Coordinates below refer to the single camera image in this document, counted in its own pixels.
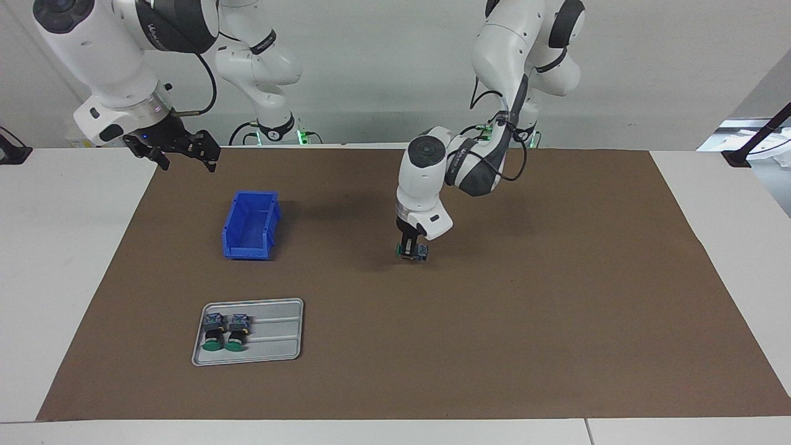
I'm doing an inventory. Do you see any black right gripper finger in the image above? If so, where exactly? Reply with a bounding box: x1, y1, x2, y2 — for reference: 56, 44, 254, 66
185, 130, 222, 173
123, 138, 171, 171

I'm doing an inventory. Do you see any blue plastic bin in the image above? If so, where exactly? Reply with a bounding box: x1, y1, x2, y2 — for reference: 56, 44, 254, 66
222, 190, 282, 260

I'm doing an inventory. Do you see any brown table mat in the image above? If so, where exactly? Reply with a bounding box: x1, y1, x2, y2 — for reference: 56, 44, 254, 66
37, 148, 791, 422

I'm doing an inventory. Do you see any black table clamp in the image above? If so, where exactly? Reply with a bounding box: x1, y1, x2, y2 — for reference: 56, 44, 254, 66
0, 127, 33, 166

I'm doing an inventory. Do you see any silver metal tray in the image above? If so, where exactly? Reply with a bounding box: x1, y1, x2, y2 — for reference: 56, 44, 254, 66
192, 299, 304, 367

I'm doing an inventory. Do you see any black slanted stand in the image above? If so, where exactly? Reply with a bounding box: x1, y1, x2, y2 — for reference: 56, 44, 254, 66
722, 102, 791, 169

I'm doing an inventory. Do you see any white background object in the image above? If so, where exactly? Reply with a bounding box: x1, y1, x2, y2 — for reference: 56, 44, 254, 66
698, 117, 791, 171

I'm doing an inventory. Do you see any black base cable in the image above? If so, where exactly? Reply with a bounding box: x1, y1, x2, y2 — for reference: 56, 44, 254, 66
228, 121, 260, 147

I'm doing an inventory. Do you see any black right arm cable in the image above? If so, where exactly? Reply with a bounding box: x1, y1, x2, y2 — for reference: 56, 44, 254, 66
170, 53, 219, 118

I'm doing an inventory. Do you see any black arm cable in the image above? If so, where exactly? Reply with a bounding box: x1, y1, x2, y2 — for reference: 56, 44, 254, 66
470, 74, 545, 184
170, 53, 219, 118

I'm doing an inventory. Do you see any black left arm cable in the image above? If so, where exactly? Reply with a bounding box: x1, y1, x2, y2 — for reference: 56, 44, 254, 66
470, 74, 545, 184

